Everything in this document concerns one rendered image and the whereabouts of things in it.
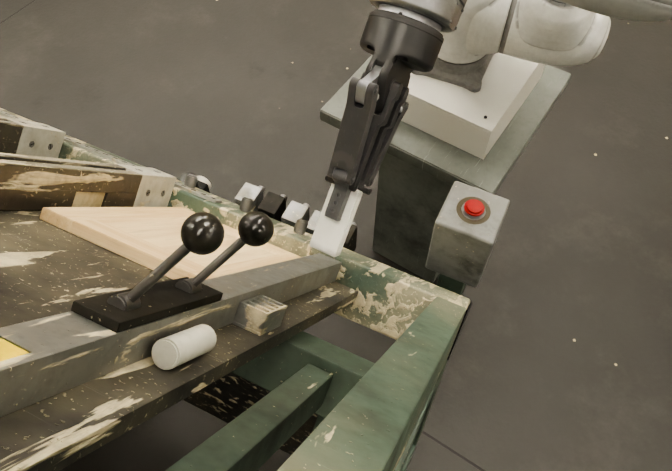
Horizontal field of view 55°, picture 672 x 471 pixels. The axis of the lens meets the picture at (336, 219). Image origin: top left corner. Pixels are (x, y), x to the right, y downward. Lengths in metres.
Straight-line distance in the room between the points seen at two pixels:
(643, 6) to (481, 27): 0.91
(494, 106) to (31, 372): 1.31
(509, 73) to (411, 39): 1.12
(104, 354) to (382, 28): 0.37
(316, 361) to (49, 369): 0.48
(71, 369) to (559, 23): 1.20
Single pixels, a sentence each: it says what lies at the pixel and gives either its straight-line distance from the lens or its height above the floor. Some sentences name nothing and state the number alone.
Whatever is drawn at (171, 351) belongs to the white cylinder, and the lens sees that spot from 0.64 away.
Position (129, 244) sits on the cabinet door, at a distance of 0.97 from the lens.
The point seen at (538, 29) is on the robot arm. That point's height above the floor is 1.07.
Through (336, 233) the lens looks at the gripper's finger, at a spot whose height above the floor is 1.45.
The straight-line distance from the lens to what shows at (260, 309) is 0.83.
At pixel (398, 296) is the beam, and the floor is 0.89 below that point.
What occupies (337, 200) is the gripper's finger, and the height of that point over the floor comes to 1.48.
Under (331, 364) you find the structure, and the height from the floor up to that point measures 1.12.
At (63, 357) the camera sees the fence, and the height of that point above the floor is 1.52.
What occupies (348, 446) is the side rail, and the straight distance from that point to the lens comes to 0.50.
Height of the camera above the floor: 1.98
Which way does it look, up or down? 55 degrees down
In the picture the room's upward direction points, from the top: straight up
